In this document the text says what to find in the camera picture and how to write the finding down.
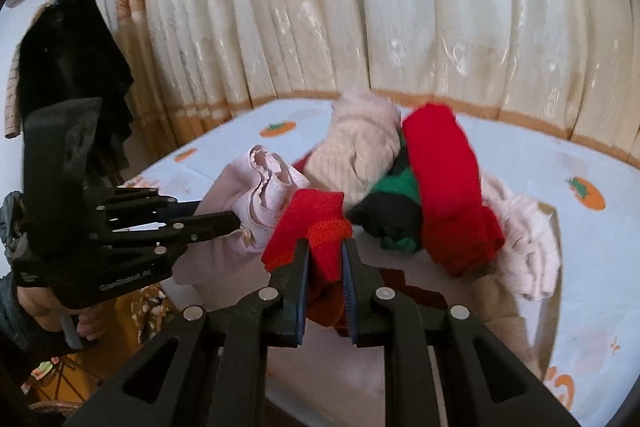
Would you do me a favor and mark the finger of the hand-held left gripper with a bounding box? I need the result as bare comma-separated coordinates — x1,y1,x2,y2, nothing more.
90,210,241,258
97,188,201,228

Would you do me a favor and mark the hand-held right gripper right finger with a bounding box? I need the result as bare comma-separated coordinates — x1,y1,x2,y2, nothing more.
341,237,583,427

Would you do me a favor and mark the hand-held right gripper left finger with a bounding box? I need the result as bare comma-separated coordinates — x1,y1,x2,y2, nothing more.
62,238,312,427

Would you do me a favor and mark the lilac white underwear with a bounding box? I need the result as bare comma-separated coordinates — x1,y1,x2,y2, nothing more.
172,146,311,285

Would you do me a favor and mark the small red sock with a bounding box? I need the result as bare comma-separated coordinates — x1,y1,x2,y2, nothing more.
260,189,354,329

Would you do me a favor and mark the black underwear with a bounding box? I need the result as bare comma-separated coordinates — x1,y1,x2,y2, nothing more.
347,192,426,240

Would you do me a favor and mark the green underwear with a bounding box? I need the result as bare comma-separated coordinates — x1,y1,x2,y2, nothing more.
370,132,426,253

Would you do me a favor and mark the beige underwear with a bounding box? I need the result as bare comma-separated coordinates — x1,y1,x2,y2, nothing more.
302,88,402,208

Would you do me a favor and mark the bright red underwear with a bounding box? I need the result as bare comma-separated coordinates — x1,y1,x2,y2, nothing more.
401,103,506,279

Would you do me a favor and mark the person's left forearm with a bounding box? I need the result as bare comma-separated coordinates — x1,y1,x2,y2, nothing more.
0,191,76,408

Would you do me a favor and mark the person's left hand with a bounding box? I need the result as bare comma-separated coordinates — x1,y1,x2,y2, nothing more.
17,287,110,343

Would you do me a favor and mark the floral patterned fabric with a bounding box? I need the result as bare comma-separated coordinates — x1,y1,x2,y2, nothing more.
127,284,173,343

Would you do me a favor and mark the beige checked garment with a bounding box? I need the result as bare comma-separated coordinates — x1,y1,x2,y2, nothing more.
4,57,23,140

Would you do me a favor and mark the hanging black garment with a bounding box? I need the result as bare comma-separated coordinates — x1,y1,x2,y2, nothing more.
17,0,135,188

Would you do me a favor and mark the wicker basket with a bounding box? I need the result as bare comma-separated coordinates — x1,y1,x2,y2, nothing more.
27,399,86,418

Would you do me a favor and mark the white persimmon print tablecloth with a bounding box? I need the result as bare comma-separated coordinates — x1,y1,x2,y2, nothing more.
122,94,640,427

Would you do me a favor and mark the cream floral curtain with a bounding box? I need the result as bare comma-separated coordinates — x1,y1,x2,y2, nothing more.
112,0,640,168

